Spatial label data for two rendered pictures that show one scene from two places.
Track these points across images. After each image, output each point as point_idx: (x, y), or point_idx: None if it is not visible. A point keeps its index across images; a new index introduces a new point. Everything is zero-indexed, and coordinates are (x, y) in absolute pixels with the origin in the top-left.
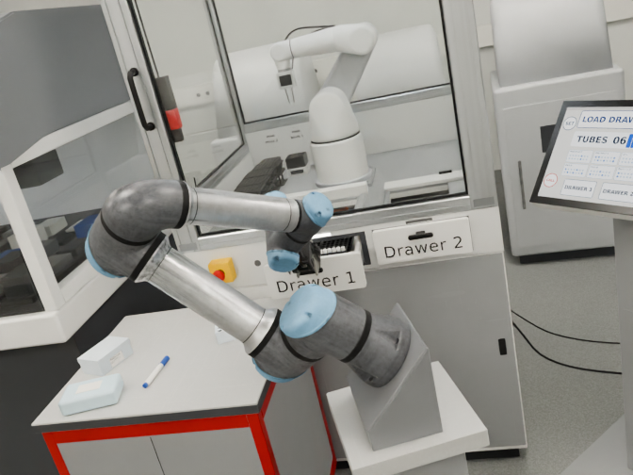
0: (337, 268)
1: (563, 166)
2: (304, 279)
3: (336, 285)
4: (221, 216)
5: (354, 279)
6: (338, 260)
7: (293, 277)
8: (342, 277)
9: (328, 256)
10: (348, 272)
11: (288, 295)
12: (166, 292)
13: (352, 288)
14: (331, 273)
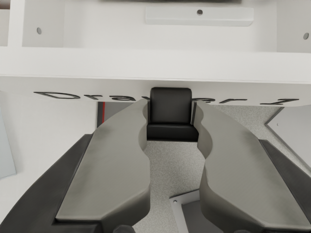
0: (268, 94)
1: None
2: (134, 95)
3: (225, 102)
4: None
5: (286, 102)
6: (301, 88)
7: (93, 92)
8: (256, 100)
9: (269, 74)
10: (290, 100)
11: (86, 100)
12: None
13: (258, 105)
14: (230, 96)
